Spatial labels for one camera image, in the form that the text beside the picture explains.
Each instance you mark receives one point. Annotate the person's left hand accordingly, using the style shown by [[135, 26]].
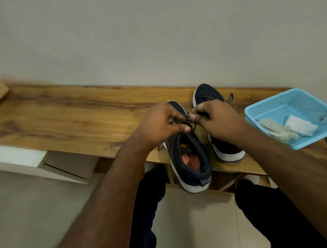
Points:
[[158, 125]]

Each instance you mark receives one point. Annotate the person's right hand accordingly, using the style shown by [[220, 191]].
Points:
[[224, 122]]

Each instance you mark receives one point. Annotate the used wipe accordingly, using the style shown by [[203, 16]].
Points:
[[286, 135]]

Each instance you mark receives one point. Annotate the person's left forearm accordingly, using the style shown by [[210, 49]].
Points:
[[109, 204]]

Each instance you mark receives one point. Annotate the person's right forearm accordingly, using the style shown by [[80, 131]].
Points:
[[293, 166]]

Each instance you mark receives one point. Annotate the blue plastic basket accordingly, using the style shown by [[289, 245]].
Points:
[[270, 104]]

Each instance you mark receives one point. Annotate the wooden table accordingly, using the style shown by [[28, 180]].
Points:
[[64, 120]]

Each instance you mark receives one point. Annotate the white drawer unit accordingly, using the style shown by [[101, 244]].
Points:
[[23, 155]]

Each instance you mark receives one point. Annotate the beige perforated basket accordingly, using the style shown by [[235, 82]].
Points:
[[3, 90]]

